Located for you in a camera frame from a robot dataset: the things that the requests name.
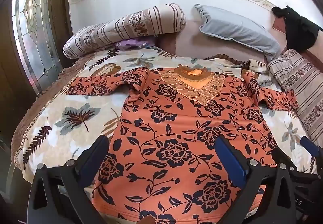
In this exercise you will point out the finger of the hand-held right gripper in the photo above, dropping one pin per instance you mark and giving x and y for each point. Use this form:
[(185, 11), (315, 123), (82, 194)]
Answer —
[(309, 144), (280, 157)]

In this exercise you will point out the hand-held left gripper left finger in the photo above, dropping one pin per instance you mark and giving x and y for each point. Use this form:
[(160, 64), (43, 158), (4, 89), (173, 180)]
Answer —
[(88, 163)]

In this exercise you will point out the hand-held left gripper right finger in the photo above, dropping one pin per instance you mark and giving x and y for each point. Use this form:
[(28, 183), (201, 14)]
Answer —
[(229, 161)]

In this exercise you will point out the orange floral shirt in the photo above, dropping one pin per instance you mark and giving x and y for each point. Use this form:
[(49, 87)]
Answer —
[(176, 125)]

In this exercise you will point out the leaf printed blanket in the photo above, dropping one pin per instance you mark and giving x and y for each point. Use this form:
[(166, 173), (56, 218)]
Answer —
[(63, 138)]

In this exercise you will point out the black cloth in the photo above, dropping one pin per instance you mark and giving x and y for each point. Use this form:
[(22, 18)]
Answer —
[(300, 30)]

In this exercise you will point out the pinkish bed sheet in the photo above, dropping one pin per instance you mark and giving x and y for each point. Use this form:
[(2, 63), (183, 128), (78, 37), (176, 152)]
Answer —
[(189, 42)]

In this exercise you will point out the purple cloth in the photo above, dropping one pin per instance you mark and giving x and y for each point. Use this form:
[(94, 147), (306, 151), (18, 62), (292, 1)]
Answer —
[(131, 43)]

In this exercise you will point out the grey pillow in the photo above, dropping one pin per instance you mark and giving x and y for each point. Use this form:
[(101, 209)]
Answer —
[(234, 27)]

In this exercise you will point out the striped floral bolster pillow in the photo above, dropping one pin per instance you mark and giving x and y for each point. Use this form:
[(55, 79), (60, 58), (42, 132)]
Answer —
[(113, 30)]

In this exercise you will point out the stained glass door panel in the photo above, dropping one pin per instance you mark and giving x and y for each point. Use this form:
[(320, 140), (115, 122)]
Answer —
[(35, 37)]

